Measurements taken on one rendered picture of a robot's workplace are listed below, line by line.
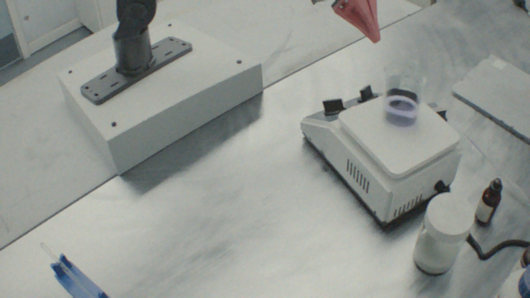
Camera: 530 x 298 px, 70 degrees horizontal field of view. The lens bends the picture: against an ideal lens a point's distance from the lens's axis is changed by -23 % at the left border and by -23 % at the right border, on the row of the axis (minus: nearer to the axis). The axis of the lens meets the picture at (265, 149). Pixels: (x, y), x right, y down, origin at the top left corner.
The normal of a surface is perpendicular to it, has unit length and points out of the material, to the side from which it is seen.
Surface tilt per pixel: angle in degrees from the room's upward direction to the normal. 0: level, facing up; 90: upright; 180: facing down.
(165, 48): 3
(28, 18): 90
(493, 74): 0
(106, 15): 90
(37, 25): 90
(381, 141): 0
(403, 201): 90
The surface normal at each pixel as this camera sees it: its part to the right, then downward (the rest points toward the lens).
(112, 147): 0.65, 0.49
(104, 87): -0.04, -0.76
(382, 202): -0.88, 0.36
